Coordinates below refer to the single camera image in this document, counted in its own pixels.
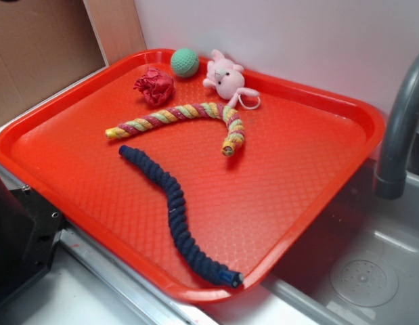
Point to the brown cardboard panel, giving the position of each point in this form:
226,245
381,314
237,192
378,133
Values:
46,46

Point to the grey toy sink basin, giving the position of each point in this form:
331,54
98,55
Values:
358,262

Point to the grey sink faucet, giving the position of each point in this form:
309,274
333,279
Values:
399,153

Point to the red plastic tray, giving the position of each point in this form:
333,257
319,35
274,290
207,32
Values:
301,146

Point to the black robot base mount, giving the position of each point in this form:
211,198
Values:
30,228

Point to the pink plush bunny toy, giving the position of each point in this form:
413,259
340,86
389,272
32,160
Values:
226,78

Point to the green dimpled rubber ball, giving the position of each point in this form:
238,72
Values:
185,62

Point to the crumpled red cloth ball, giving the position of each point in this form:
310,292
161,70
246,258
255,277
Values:
156,86

